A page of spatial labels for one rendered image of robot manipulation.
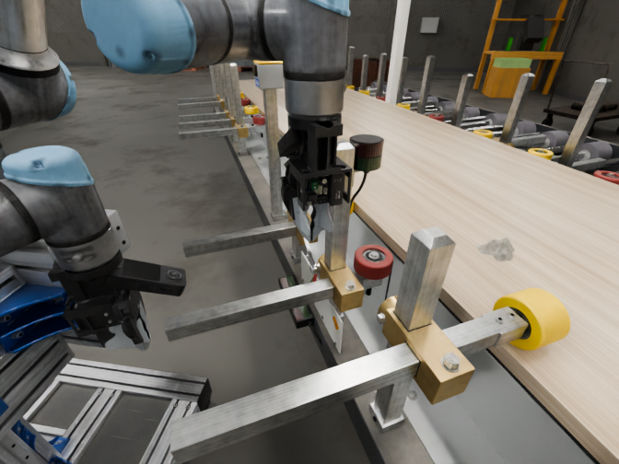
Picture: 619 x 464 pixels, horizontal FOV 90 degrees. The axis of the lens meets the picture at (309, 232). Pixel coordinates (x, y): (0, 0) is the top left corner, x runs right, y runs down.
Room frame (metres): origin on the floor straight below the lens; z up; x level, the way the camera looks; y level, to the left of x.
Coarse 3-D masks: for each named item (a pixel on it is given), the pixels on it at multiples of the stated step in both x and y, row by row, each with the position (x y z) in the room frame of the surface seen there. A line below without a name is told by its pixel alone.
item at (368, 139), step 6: (354, 138) 0.54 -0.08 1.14; (360, 138) 0.54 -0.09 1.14; (366, 138) 0.54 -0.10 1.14; (372, 138) 0.54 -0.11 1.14; (378, 138) 0.54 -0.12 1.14; (366, 144) 0.51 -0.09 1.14; (372, 144) 0.51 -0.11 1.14; (354, 174) 0.52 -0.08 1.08; (366, 174) 0.54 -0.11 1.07; (360, 186) 0.54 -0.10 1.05; (354, 198) 0.54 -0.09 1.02
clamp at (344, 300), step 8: (320, 264) 0.54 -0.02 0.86; (328, 272) 0.50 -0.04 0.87; (336, 272) 0.50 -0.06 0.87; (344, 272) 0.50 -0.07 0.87; (336, 280) 0.47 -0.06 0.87; (344, 280) 0.47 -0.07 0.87; (352, 280) 0.47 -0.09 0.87; (336, 288) 0.45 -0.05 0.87; (344, 288) 0.45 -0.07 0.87; (360, 288) 0.45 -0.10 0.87; (336, 296) 0.45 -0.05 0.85; (344, 296) 0.43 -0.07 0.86; (352, 296) 0.44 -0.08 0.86; (360, 296) 0.45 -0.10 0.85; (336, 304) 0.45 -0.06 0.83; (344, 304) 0.43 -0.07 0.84; (352, 304) 0.44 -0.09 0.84; (360, 304) 0.45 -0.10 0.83
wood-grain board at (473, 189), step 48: (384, 144) 1.26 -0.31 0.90; (432, 144) 1.26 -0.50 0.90; (480, 144) 1.26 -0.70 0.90; (384, 192) 0.81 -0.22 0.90; (432, 192) 0.81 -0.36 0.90; (480, 192) 0.81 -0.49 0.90; (528, 192) 0.81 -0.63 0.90; (576, 192) 0.81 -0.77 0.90; (384, 240) 0.61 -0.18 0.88; (480, 240) 0.57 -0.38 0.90; (528, 240) 0.57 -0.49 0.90; (576, 240) 0.57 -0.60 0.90; (480, 288) 0.42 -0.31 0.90; (576, 288) 0.42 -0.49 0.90; (576, 336) 0.31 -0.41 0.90; (528, 384) 0.25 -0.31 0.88; (576, 384) 0.24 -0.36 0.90; (576, 432) 0.18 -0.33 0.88
